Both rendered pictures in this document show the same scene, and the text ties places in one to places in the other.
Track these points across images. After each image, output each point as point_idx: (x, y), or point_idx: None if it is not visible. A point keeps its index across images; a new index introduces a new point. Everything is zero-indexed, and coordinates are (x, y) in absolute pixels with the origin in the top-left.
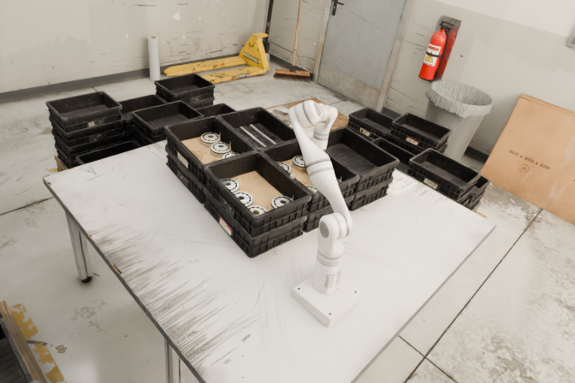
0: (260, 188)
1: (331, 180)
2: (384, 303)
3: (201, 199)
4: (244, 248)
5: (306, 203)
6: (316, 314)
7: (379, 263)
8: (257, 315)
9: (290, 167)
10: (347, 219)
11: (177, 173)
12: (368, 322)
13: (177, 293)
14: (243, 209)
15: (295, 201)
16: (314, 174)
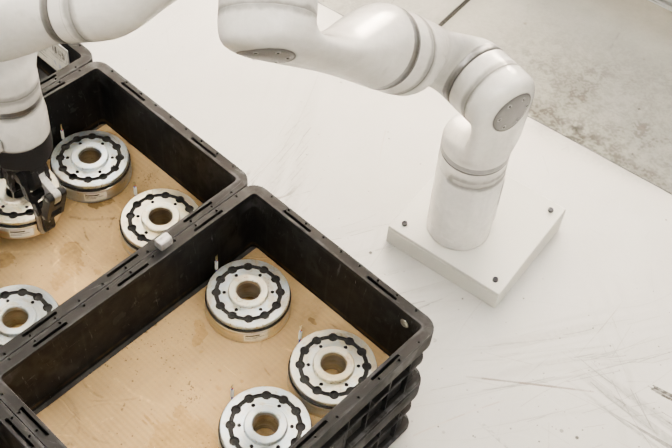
0: (145, 388)
1: (438, 26)
2: (441, 121)
3: None
4: (378, 444)
5: (257, 216)
6: (540, 248)
7: (312, 119)
8: (589, 377)
9: (4, 287)
10: (491, 43)
11: None
12: (510, 155)
13: None
14: (395, 371)
15: (300, 226)
16: (435, 60)
